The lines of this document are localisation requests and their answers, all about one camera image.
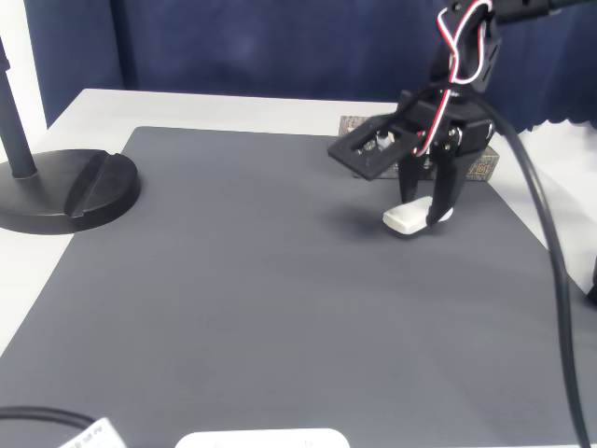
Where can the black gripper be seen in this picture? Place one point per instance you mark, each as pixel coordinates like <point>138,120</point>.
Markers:
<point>468,132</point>

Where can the white rectangular block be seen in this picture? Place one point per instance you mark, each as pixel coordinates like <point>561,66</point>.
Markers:
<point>406,217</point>

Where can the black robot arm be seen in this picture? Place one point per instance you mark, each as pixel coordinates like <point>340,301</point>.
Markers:
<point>487,60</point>

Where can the patterned cardboard box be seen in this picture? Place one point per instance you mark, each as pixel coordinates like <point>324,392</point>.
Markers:
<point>485,165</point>

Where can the grey table mat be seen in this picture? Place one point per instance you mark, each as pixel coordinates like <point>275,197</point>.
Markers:
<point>256,303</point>

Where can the dark blue curtain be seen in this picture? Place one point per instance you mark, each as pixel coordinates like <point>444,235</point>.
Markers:
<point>233,46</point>

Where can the white flat device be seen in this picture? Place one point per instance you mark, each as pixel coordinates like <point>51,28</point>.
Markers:
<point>261,439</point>

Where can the black round stand base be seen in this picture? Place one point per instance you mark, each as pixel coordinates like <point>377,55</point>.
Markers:
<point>46,196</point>

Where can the black stand pole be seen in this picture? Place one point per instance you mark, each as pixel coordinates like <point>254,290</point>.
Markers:
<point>18,140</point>

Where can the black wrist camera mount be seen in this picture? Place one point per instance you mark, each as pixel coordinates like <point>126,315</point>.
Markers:
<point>354,161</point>

